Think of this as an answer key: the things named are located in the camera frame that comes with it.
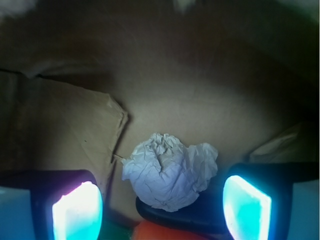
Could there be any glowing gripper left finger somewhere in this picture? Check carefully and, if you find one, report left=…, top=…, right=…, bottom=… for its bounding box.
left=0, top=169, right=103, bottom=240

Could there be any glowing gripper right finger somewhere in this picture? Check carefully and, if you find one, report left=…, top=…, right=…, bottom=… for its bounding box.
left=222, top=162, right=320, bottom=240

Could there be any white paper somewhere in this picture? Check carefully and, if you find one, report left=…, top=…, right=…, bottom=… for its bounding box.
left=121, top=133, right=219, bottom=212

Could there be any orange toy carrot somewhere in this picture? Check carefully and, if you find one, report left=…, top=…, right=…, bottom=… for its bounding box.
left=131, top=221, right=165, bottom=240

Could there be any dark green toy cucumber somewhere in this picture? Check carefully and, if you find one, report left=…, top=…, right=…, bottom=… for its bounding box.
left=135, top=186, right=228, bottom=234

